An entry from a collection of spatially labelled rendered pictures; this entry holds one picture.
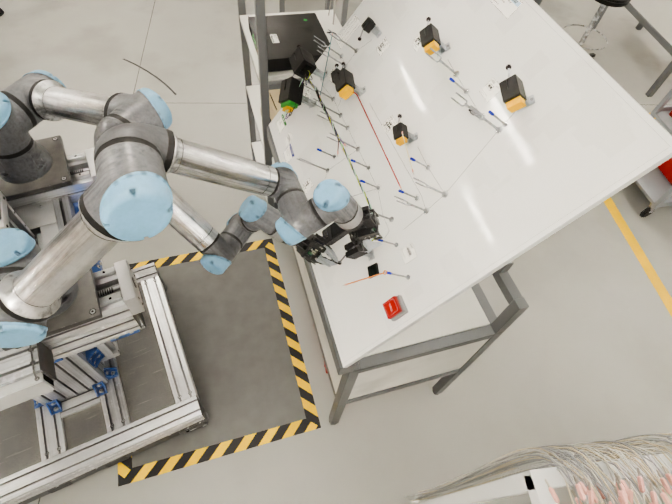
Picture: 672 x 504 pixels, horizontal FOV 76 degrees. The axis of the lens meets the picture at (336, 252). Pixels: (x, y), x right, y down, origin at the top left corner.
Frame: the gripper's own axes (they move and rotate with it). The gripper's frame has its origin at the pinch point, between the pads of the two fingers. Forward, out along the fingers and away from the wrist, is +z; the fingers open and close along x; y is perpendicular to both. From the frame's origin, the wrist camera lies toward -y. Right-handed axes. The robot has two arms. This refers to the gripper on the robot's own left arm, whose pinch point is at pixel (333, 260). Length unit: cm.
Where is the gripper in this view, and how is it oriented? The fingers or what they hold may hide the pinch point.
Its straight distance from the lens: 140.5
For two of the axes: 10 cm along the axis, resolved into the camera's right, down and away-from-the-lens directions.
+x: 5.7, -8.2, -0.5
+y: 3.9, 3.2, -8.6
